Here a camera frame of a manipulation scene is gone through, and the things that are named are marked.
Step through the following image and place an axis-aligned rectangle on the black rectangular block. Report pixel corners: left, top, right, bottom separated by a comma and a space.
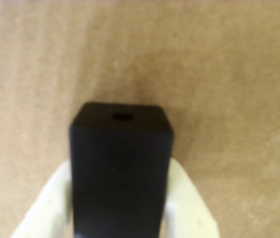
70, 102, 175, 238

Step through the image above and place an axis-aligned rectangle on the brown cardboard sheet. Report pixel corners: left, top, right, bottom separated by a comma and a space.
0, 0, 280, 238

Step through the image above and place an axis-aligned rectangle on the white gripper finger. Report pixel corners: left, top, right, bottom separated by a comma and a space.
10, 160, 74, 238
160, 157, 220, 238

